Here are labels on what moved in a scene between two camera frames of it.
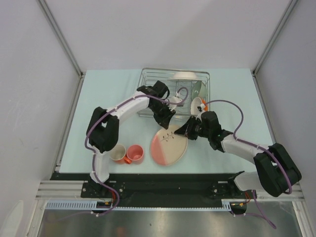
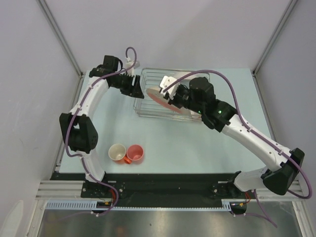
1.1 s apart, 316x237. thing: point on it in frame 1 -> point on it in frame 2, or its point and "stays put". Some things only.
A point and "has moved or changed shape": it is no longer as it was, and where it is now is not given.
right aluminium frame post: [273, 37] stays put
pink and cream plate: [168, 148] has moved or changed shape
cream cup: [118, 152] stays put
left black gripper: [165, 120] -> [133, 91]
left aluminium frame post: [43, 5] stays put
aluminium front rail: [72, 189] stays put
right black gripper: [186, 129] -> [174, 101]
